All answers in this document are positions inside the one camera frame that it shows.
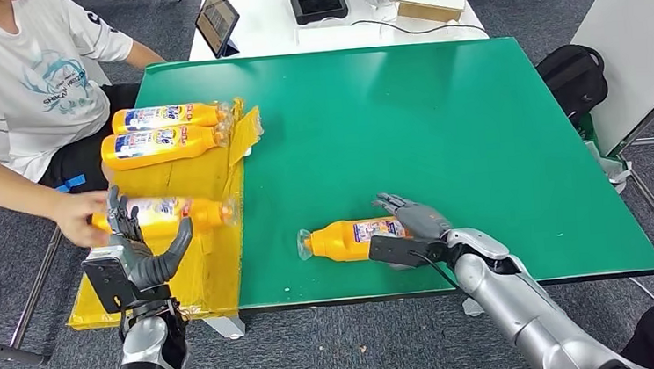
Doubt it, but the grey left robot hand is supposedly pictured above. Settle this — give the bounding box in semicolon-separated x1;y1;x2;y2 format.
103;179;199;293

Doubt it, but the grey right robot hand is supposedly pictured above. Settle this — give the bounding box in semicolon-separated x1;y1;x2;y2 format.
370;187;454;246

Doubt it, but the person's right hand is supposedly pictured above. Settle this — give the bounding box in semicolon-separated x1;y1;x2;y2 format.
50;188;116;252

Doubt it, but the orange detergent bottle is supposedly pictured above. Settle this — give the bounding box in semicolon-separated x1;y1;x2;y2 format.
99;120;235;173
110;99;235;136
295;215;416;267
90;191;243;244

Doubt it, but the white table leg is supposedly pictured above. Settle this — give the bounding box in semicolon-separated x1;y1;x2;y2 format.
461;296;485;318
202;314;248;342

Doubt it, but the green bag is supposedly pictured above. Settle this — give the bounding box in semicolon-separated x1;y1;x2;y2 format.
576;112;603;156

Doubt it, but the white plastic wrapping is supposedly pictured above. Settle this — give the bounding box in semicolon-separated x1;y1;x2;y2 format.
589;137;636;197

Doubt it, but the black backpack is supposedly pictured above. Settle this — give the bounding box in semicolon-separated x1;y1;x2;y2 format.
534;42;611;127

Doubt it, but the clear plastic bag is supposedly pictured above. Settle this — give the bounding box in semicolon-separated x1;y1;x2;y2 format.
367;0;403;25

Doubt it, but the black tablet on stand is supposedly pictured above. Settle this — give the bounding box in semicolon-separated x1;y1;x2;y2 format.
193;0;243;62

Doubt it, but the white table panel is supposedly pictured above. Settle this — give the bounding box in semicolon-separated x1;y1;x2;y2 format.
567;0;654;159

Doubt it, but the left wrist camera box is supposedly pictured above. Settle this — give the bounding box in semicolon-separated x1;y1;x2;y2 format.
79;244;134;316

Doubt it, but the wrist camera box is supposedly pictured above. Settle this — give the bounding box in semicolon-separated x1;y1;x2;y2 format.
79;244;134;316
367;229;448;272

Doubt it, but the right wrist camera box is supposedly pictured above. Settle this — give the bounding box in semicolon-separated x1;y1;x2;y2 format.
367;229;448;272

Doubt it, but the metal chair frame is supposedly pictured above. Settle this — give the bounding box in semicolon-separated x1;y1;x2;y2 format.
0;186;76;369

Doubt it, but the black desk cable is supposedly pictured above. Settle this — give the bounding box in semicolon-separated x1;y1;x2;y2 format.
351;10;491;48

